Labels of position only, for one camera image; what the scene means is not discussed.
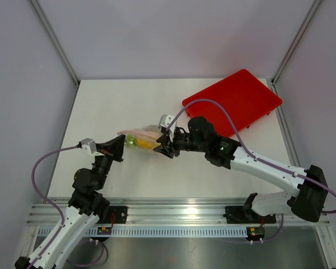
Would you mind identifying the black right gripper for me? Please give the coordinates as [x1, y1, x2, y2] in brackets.
[154, 127, 208, 159]

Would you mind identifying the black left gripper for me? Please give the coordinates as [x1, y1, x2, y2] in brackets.
[92, 134, 125, 189]

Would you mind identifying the orange fake tangerine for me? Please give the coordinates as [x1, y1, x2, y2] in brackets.
[136, 138, 159, 150]

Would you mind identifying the clear zip top bag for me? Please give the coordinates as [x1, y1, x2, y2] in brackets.
[117, 125, 162, 151]

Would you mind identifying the green fake lettuce leaf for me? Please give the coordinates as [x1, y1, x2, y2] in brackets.
[124, 134, 137, 147]

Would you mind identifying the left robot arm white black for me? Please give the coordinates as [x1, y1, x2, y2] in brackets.
[15, 134, 125, 268]

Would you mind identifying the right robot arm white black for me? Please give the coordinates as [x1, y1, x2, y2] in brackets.
[154, 114, 327, 223]

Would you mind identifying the red plastic tray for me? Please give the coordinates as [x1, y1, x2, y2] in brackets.
[182, 69, 283, 137]

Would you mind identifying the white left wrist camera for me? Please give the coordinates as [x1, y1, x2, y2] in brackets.
[80, 138, 97, 156]

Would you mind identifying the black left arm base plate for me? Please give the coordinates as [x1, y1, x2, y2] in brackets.
[98, 206, 128, 224]

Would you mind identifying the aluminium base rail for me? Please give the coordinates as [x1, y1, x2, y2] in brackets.
[25, 197, 330, 225]

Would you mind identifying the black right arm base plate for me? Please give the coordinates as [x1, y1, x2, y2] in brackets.
[223, 206, 277, 224]

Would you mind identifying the white slotted cable duct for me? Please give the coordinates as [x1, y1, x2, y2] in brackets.
[38, 226, 249, 238]

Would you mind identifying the aluminium frame post left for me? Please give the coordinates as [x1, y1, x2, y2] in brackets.
[28, 0, 81, 88]

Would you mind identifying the aluminium frame post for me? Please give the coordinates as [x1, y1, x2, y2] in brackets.
[28, 0, 81, 88]
[271, 0, 324, 86]

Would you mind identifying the aluminium frame post right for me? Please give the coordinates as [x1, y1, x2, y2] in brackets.
[271, 0, 324, 86]

